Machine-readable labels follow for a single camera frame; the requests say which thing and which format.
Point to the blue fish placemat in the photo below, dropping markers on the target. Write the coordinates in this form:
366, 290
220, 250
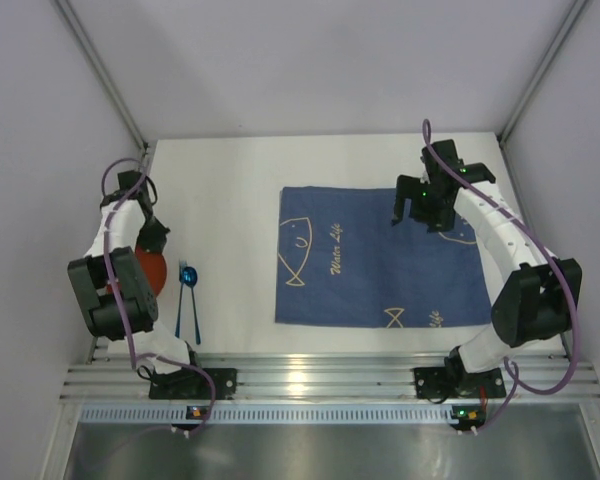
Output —
341, 263

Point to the aluminium mounting rail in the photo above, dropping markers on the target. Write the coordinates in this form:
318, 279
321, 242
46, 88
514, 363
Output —
314, 364

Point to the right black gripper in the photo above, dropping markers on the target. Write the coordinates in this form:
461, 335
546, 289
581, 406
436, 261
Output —
410, 189

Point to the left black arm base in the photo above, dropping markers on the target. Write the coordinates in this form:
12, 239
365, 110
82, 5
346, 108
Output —
188, 385

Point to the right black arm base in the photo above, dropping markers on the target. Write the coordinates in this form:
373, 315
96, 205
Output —
437, 384

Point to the red plate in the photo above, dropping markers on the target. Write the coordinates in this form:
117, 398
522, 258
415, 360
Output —
154, 267

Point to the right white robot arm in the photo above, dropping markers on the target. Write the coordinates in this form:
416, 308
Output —
539, 298

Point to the slotted cable duct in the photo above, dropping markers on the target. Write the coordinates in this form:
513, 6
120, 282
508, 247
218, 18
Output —
279, 414

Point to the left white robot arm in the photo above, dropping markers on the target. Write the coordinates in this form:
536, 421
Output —
117, 281

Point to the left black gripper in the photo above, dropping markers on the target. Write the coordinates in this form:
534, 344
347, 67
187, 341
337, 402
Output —
153, 236

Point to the blue metal spoon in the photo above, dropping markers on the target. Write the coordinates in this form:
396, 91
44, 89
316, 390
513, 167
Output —
189, 278

